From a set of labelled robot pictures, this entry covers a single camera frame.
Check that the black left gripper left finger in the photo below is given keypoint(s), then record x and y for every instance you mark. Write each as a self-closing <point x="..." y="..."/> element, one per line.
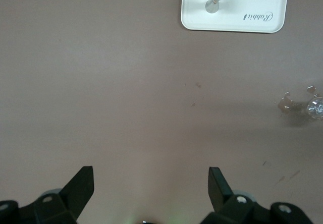
<point x="73" y="196"/>

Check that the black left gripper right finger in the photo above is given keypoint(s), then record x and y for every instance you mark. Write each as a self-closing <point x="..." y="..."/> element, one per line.
<point x="222" y="196"/>

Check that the clear stemmed wine glass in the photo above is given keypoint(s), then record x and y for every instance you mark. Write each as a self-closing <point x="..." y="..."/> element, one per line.
<point x="315" y="107"/>

